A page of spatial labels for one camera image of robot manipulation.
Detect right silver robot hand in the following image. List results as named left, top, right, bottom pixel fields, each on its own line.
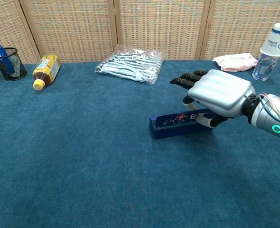
left=169, top=69, right=256, bottom=128

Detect blue glasses case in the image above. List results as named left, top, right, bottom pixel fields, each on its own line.
left=149, top=108, right=219, bottom=140

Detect pink tissue pack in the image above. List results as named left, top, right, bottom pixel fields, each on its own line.
left=212, top=53, right=259, bottom=72

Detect clear plastic water bottle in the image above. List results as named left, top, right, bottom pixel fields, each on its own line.
left=252, top=52, right=278, bottom=82

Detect white paper cup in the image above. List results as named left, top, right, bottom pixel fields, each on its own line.
left=260, top=22, right=280, bottom=57

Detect wicker folding screen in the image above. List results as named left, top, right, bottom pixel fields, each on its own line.
left=0, top=0, right=280, bottom=66

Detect striped clothing in plastic bag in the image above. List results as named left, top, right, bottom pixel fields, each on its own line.
left=94, top=44, right=166, bottom=86

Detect blue table carpet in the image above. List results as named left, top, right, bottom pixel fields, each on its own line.
left=0, top=57, right=280, bottom=228

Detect tea bottle with yellow cap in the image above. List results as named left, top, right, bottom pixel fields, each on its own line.
left=32, top=54, right=62, bottom=91

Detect black mesh pen holder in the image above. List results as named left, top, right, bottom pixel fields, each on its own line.
left=0, top=47, right=28, bottom=81

